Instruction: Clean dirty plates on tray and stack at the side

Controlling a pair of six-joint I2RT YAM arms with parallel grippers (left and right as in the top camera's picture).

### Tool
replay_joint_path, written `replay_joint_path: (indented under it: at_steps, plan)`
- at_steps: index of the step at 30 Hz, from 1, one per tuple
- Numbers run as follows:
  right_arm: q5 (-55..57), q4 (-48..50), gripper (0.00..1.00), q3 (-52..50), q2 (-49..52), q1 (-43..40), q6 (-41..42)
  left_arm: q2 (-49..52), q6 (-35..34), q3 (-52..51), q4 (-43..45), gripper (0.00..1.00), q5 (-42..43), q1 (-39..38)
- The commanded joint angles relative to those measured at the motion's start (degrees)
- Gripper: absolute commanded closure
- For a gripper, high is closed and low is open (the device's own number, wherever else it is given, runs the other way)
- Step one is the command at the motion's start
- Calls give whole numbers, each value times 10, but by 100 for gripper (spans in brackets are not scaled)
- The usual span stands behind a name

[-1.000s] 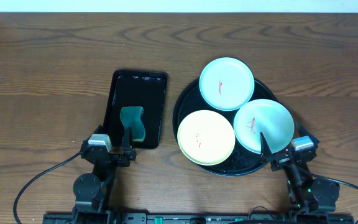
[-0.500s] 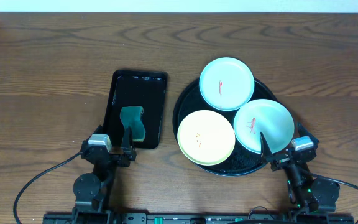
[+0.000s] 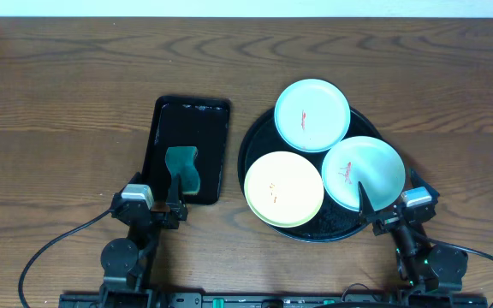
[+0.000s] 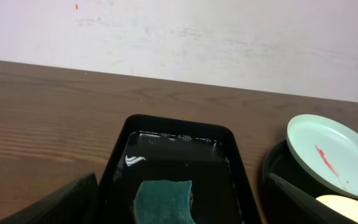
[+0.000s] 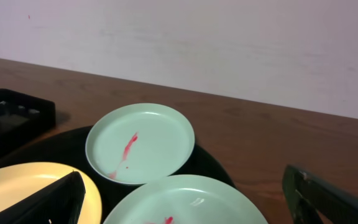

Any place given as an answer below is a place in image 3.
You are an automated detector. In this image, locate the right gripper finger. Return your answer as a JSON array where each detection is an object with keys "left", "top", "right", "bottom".
[
  {"left": 358, "top": 181, "right": 376, "bottom": 223},
  {"left": 409, "top": 168, "right": 440, "bottom": 198}
]

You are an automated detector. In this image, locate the black rectangular tray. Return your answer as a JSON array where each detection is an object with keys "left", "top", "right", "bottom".
[{"left": 140, "top": 96, "right": 230, "bottom": 205}]

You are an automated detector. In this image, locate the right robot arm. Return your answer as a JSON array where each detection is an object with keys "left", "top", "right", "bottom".
[{"left": 358, "top": 170, "right": 468, "bottom": 302}]

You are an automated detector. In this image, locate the light blue plate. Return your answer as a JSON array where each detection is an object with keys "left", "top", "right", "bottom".
[
  {"left": 274, "top": 79, "right": 351, "bottom": 152},
  {"left": 321, "top": 136, "right": 406, "bottom": 211}
]

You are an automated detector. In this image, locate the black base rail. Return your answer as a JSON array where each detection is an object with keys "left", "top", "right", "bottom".
[{"left": 58, "top": 293, "right": 489, "bottom": 308}]

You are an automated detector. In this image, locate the black round tray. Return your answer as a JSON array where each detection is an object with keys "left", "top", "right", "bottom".
[{"left": 237, "top": 109, "right": 382, "bottom": 243}]

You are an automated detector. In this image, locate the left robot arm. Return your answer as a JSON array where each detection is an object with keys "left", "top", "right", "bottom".
[{"left": 100, "top": 174, "right": 187, "bottom": 307}]

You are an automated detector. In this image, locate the green yellow sponge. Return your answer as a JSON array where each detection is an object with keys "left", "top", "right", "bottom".
[{"left": 165, "top": 146, "right": 200, "bottom": 195}]

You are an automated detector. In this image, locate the yellow plate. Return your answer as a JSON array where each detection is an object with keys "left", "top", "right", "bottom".
[{"left": 243, "top": 151, "right": 324, "bottom": 228}]

